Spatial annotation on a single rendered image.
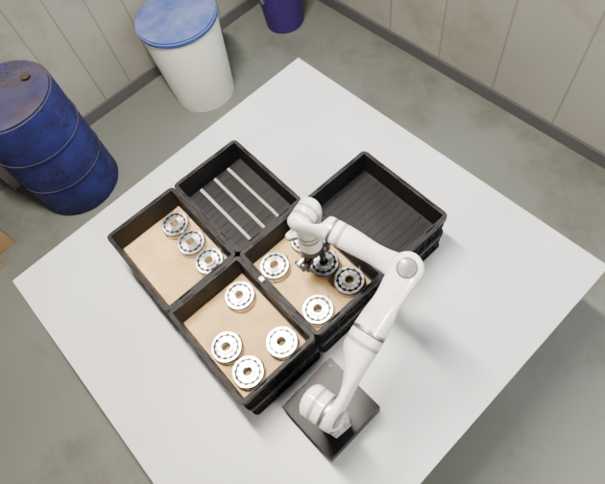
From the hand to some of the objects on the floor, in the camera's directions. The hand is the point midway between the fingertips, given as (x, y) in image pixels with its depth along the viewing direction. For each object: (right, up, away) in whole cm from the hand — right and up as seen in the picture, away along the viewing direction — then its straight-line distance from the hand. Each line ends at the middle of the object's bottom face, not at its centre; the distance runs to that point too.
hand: (315, 262), depth 167 cm
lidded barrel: (-69, +109, +168) cm, 212 cm away
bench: (-1, -37, +83) cm, 91 cm away
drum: (-143, +45, +145) cm, 208 cm away
